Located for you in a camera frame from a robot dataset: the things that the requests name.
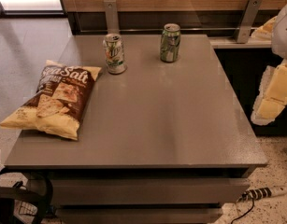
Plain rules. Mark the metal bracket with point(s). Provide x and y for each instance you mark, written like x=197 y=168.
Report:
x=242 y=32
x=111 y=13

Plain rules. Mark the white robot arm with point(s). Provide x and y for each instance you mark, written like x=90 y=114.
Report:
x=279 y=35

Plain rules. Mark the green soda can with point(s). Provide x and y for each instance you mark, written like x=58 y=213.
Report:
x=170 y=41

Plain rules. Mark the white 7up can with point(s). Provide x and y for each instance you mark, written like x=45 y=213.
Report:
x=113 y=47

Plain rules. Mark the left metal bracket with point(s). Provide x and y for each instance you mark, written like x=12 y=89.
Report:
x=111 y=13

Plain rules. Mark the black chair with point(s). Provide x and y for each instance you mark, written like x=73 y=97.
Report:
x=37 y=194

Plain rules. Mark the brown sea salt chip bag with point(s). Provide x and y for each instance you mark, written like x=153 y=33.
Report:
x=58 y=105

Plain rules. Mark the grey table with drawers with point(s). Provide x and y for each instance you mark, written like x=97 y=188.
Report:
x=162 y=143

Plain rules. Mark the white power strip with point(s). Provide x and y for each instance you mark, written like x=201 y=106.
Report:
x=262 y=193

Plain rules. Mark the right metal bracket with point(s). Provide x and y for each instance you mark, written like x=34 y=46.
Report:
x=242 y=32

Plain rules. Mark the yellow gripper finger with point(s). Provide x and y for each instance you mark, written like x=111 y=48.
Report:
x=265 y=31
x=272 y=97

